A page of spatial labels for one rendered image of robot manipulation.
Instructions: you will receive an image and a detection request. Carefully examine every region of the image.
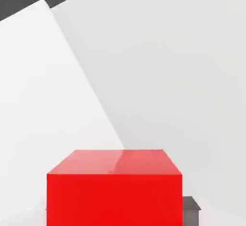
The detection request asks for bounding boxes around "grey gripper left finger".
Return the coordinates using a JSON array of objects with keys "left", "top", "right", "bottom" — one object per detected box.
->
[{"left": 9, "top": 198, "right": 48, "bottom": 226}]

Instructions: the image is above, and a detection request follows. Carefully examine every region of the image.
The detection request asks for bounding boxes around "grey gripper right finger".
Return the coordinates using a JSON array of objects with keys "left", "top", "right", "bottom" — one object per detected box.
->
[{"left": 182, "top": 196, "right": 238, "bottom": 226}]

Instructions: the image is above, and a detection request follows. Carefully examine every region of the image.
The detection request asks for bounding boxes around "small red cube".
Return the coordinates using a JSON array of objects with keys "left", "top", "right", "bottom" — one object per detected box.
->
[{"left": 46, "top": 149, "right": 183, "bottom": 226}]

